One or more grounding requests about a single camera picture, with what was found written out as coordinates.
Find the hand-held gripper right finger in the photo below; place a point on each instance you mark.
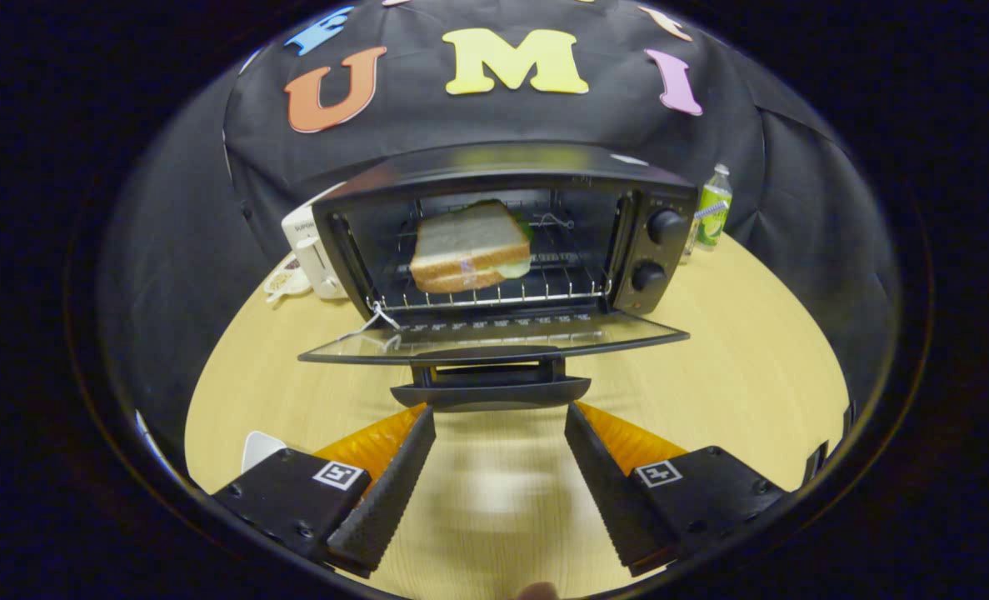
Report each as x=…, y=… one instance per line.
x=611, y=492

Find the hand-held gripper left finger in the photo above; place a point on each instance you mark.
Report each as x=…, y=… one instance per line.
x=390, y=492

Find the lettuce sandwich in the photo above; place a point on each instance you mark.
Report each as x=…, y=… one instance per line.
x=469, y=246

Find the black toaster oven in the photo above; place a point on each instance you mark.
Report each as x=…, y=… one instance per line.
x=494, y=167

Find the white bread toaster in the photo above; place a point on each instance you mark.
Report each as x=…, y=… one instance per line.
x=315, y=250

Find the white plate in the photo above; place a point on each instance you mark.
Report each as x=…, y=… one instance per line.
x=259, y=448

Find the small white dish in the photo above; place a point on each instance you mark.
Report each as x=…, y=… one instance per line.
x=284, y=283

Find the clear glass jar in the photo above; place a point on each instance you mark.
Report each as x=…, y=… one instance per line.
x=689, y=242

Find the green drink bottle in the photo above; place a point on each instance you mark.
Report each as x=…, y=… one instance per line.
x=715, y=225

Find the blue striped straw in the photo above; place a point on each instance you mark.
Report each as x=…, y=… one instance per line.
x=711, y=210

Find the black backdrop cloth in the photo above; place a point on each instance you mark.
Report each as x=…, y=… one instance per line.
x=494, y=121

